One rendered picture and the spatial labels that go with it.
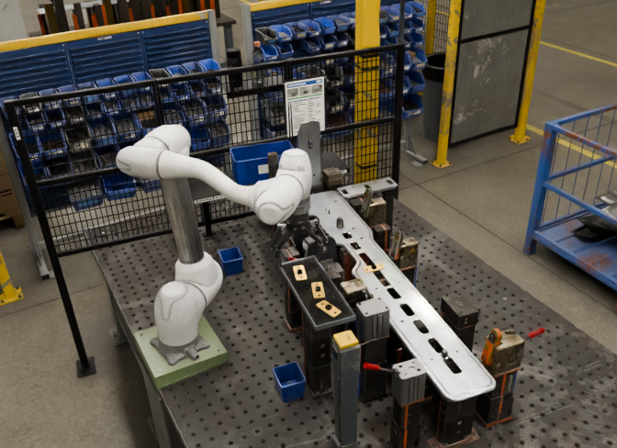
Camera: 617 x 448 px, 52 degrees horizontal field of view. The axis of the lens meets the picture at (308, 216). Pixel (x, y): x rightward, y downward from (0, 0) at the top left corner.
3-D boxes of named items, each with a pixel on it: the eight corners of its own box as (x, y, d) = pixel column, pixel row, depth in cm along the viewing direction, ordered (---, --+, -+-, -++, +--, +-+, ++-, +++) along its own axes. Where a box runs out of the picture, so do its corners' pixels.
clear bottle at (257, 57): (267, 83, 314) (264, 42, 303) (255, 84, 312) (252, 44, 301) (263, 79, 319) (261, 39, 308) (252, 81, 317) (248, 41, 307)
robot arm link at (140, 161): (152, 153, 209) (173, 138, 220) (106, 149, 214) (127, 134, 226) (159, 188, 215) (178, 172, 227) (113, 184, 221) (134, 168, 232)
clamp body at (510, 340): (519, 420, 222) (534, 341, 204) (482, 432, 218) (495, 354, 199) (500, 398, 231) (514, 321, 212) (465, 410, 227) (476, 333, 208)
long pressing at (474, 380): (508, 385, 198) (509, 382, 197) (444, 407, 191) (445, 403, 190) (335, 190, 309) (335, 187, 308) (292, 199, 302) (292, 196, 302)
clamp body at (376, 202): (389, 265, 303) (392, 203, 285) (366, 272, 300) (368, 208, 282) (381, 255, 311) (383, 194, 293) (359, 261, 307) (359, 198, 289)
